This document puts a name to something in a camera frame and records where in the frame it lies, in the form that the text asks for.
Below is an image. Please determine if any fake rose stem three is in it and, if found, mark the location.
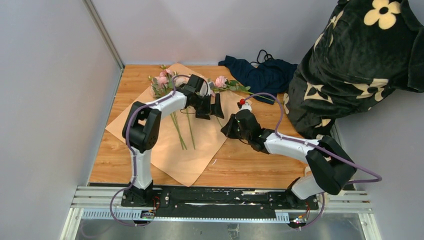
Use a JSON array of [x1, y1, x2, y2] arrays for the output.
[[174, 74, 196, 150]]

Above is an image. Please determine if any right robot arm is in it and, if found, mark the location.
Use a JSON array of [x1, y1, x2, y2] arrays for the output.
[[220, 109, 357, 209]]

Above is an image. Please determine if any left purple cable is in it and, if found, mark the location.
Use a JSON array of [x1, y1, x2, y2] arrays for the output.
[[109, 74, 210, 228]]

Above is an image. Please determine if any fake rose stem one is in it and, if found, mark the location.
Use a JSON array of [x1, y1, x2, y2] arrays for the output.
[[206, 75, 276, 102]]

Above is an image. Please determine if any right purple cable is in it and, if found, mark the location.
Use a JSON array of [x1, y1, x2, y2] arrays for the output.
[[243, 92, 383, 229]]

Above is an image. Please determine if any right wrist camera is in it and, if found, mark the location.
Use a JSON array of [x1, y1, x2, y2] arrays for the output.
[[237, 98, 252, 112]]

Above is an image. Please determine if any fake rose stem two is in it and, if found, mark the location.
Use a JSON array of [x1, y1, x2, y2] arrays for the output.
[[148, 64, 188, 151]]

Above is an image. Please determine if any black cord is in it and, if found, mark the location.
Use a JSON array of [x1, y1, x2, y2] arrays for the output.
[[249, 48, 276, 67]]

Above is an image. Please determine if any black floral plush blanket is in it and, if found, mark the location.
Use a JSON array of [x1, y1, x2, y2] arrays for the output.
[[284, 0, 424, 139]]

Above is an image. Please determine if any aluminium frame post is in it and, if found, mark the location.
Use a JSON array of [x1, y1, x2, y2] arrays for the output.
[[82, 0, 125, 72]]

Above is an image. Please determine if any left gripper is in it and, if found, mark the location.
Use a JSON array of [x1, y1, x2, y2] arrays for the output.
[[192, 93, 224, 121]]

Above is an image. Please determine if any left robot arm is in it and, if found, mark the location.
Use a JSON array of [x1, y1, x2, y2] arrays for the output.
[[122, 74, 225, 207]]

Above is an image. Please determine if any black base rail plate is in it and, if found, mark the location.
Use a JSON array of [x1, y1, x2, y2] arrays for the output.
[[119, 185, 319, 220]]

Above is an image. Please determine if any purple cable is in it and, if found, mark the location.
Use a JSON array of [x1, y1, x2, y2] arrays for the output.
[[243, 92, 383, 229], [109, 74, 210, 228]]

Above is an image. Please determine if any navy blue cloth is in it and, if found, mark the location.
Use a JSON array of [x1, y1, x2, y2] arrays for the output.
[[218, 55, 298, 97]]

